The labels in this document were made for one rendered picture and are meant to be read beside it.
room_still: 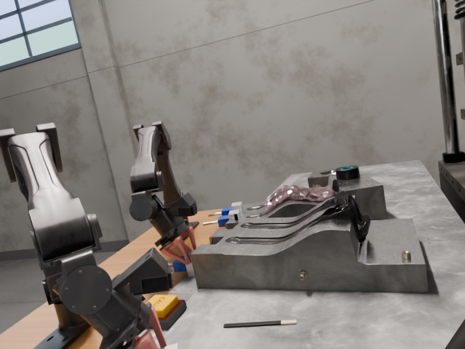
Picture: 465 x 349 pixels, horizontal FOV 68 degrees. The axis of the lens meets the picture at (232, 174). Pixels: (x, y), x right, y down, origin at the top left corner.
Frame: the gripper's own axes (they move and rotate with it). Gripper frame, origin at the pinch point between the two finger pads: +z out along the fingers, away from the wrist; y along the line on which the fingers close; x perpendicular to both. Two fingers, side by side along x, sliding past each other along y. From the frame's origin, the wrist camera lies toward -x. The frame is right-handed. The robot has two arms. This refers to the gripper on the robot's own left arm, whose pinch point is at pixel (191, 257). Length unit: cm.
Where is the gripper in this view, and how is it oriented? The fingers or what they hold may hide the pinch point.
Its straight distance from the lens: 97.4
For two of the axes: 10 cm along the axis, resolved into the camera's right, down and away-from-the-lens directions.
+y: 2.8, -2.0, 9.4
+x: -7.3, 5.9, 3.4
